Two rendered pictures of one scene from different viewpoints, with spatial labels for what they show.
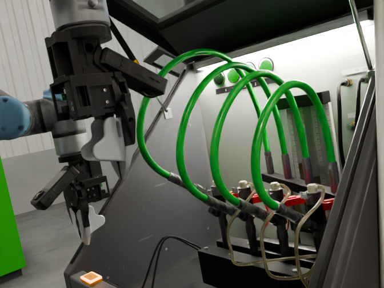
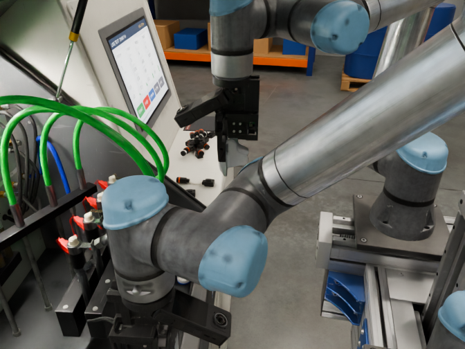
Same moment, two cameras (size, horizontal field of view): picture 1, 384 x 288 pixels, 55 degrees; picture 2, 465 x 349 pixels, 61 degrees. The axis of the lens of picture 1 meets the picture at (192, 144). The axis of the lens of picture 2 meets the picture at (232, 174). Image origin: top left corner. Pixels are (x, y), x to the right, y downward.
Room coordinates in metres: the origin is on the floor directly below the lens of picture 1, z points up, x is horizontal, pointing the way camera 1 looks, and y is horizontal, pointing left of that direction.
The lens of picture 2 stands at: (1.04, 0.62, 1.64)
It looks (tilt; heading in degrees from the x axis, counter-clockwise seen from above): 30 degrees down; 224
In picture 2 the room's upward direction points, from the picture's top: straight up
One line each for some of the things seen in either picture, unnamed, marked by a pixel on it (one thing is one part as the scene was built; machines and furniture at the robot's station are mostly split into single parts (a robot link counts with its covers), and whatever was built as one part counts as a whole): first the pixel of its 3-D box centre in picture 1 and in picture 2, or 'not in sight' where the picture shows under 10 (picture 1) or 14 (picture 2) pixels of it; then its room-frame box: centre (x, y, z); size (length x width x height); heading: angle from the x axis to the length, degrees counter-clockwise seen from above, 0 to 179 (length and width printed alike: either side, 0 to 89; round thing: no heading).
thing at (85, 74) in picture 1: (88, 76); (236, 106); (0.52, 0.12, 1.37); 0.09 x 0.08 x 0.12; 131
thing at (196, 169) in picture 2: not in sight; (198, 154); (0.19, -0.38, 0.97); 0.70 x 0.22 x 0.03; 41
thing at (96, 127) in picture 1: (101, 151); (233, 159); (0.54, 0.13, 1.27); 0.06 x 0.03 x 0.09; 131
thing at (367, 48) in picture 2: not in sight; (394, 46); (-4.15, -1.53, 0.51); 1.20 x 0.85 x 1.02; 119
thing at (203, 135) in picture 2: not in sight; (198, 140); (0.17, -0.41, 1.01); 0.23 x 0.11 x 0.06; 41
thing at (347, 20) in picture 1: (266, 46); not in sight; (0.99, -0.24, 1.43); 0.54 x 0.03 x 0.02; 41
